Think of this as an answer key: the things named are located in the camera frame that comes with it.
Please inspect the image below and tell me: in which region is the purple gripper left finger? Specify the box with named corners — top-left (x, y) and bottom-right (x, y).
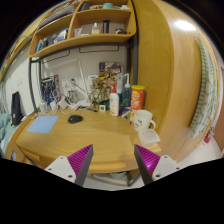
top-left (46, 145), bottom-right (93, 186)

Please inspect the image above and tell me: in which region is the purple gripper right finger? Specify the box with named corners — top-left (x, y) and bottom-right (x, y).
top-left (134, 145), bottom-right (180, 185)

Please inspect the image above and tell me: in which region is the black computer mouse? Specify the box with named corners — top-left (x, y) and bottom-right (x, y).
top-left (68, 115), bottom-right (83, 124)

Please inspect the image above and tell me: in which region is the blue mouse pad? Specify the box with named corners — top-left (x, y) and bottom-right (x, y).
top-left (27, 116), bottom-right (58, 134)

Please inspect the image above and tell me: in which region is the clear plastic food container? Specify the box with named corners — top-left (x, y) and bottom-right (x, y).
top-left (139, 129), bottom-right (160, 147)

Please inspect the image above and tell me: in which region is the wooden desk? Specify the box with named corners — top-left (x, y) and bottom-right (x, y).
top-left (5, 107), bottom-right (162, 175)

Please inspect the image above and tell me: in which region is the white mug with drawing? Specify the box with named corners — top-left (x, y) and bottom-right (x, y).
top-left (133, 110), bottom-right (156, 132)

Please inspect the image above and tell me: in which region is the white power adapter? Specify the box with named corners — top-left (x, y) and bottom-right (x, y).
top-left (58, 98), bottom-right (68, 109)

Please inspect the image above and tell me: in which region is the small white desk clock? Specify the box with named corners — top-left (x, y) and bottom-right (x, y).
top-left (99, 105), bottom-right (106, 111)

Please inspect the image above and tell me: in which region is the white bottle red cap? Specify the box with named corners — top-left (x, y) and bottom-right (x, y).
top-left (110, 89), bottom-right (119, 116)

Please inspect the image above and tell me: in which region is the red chips can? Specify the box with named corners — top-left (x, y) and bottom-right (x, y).
top-left (131, 85), bottom-right (145, 110)

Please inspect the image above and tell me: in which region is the green checkered towel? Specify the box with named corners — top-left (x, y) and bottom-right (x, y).
top-left (188, 40), bottom-right (217, 138)

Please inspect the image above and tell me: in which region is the black bag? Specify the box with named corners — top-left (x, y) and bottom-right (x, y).
top-left (11, 92), bottom-right (23, 125)

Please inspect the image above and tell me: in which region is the blue spray bottle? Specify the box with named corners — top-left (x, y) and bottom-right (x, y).
top-left (122, 73), bottom-right (131, 107)

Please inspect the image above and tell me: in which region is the wooden robot figure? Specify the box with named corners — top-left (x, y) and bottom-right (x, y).
top-left (89, 72), bottom-right (112, 110)

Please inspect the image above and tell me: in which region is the wooden wardrobe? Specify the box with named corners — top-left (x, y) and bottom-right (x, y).
top-left (131, 0), bottom-right (223, 163)

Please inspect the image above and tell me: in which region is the black tumbler on shelf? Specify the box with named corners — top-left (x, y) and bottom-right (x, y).
top-left (103, 20), bottom-right (110, 34)

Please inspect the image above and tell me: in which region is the teal bowl on shelf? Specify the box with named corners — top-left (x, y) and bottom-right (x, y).
top-left (102, 3), bottom-right (113, 9)

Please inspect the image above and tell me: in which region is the wooden wall shelf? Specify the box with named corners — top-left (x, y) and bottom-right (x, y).
top-left (28, 0), bottom-right (136, 58)

